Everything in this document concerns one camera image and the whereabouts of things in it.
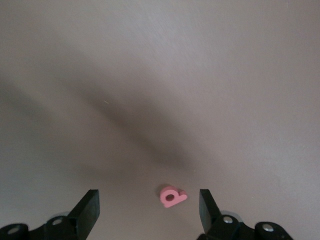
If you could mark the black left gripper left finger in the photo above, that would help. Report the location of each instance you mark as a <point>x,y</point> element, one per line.
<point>82,220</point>

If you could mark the pink foam letter p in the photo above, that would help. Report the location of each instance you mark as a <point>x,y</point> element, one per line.
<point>180,196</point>

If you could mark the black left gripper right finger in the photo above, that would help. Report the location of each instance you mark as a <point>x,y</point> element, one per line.
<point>212,220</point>

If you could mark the brown table cover sheet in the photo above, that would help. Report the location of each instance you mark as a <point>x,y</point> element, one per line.
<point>225,62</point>

